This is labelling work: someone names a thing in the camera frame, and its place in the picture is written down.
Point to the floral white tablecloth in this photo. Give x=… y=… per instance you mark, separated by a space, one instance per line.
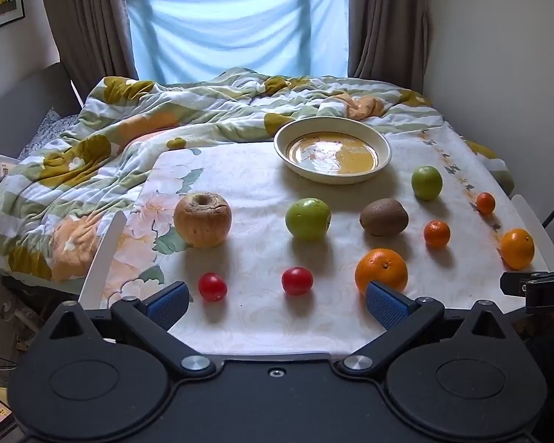
x=258 y=263

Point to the light blue window cloth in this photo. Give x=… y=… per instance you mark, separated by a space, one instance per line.
x=235 y=32

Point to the brown kiwi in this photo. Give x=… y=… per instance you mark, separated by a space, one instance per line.
x=384 y=217

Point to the grey bed headboard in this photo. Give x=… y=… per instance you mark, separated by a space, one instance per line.
x=23 y=97

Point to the green striped floral blanket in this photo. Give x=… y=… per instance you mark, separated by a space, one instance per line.
x=120 y=115

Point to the large green apple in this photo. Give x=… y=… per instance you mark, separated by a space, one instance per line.
x=307 y=219

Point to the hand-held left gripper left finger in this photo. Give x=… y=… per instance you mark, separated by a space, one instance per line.
x=171 y=305

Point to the brown curtain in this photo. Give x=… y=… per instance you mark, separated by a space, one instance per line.
x=87 y=23
x=385 y=23

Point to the grey patterned pillow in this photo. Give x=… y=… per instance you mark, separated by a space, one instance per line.
x=51 y=128

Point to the cream ceramic bowl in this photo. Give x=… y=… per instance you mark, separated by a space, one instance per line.
x=332 y=152

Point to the red tomato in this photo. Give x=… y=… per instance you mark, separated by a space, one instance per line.
x=212 y=287
x=297 y=281

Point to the small green apple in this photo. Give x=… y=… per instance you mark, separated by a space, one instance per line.
x=427 y=183

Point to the wrinkled yellow-brown apple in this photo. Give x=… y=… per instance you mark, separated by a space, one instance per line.
x=203 y=221

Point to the large orange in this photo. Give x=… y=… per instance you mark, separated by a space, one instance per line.
x=381 y=266

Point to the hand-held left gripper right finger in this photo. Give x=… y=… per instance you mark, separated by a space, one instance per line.
x=388 y=308

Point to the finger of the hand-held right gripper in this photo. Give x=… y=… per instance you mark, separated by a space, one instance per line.
x=512 y=283

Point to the medium yellow-orange orange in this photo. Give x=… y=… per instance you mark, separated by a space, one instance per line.
x=517 y=249

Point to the small tangerine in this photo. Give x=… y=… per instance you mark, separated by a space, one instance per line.
x=437 y=234

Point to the tiny tangerine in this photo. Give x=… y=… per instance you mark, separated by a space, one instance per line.
x=485 y=203

